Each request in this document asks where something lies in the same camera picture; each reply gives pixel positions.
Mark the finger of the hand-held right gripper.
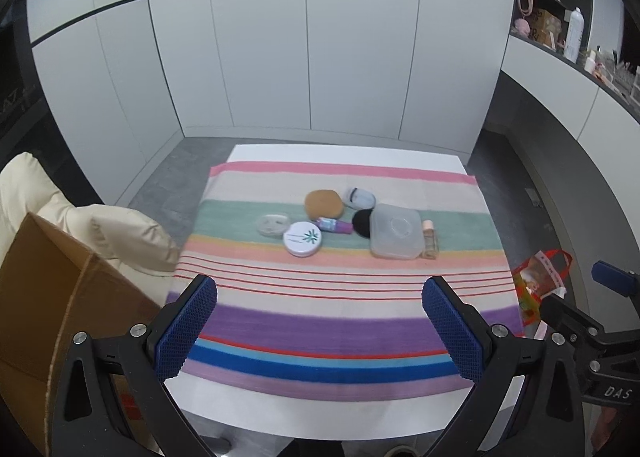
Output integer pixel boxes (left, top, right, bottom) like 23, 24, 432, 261
592, 261, 640, 298
540, 294, 606, 353

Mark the small pink bottle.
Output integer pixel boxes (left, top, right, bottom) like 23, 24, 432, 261
421, 219, 440, 259

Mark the person's right hand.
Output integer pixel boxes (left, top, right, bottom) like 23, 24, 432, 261
592, 404, 623, 455

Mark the clear shelf organizer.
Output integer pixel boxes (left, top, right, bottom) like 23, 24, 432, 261
595, 47, 640, 105

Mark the cream puffer jacket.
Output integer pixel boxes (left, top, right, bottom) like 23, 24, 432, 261
0, 152, 181, 278

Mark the clear round small lid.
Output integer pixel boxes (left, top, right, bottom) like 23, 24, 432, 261
255, 213, 292, 239

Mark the white eyelash curler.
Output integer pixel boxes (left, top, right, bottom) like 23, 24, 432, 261
344, 187, 377, 210

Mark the striped multicolour cloth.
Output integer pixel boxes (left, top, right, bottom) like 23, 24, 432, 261
165, 161, 526, 400

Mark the red plastic bag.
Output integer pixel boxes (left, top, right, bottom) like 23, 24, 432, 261
512, 249, 574, 328

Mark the cardboard box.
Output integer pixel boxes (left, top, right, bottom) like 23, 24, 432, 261
0, 212, 166, 457

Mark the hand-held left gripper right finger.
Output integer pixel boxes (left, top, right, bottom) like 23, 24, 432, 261
421, 276, 587, 457

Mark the purple tube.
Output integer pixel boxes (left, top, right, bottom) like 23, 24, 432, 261
316, 217, 354, 235

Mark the brown makeup puff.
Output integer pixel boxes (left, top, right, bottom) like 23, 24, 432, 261
305, 189, 345, 222

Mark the white spray bottle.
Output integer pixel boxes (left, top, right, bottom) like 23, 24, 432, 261
563, 8, 584, 62

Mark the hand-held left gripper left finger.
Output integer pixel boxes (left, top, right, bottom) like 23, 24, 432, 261
47, 274, 218, 457

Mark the black makeup puff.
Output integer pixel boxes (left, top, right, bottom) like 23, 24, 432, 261
352, 209, 376, 239

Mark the white round compact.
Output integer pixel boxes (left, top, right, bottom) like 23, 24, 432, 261
282, 221, 323, 258

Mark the clear plastic box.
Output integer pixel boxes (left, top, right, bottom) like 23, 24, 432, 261
370, 203, 425, 260

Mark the brown printed box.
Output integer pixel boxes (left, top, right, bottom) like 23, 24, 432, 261
530, 9, 563, 46

